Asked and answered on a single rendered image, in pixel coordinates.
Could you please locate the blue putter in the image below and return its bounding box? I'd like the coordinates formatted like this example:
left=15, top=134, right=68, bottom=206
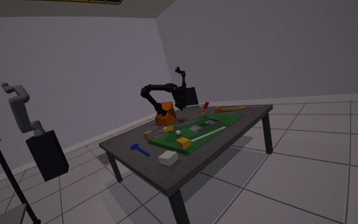
left=130, top=143, right=150, bottom=156

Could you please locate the green putting mat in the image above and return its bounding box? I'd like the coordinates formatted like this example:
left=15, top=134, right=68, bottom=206
left=153, top=115, right=245, bottom=154

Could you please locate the red golf putter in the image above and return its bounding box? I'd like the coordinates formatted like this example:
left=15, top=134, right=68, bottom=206
left=182, top=102, right=209, bottom=109

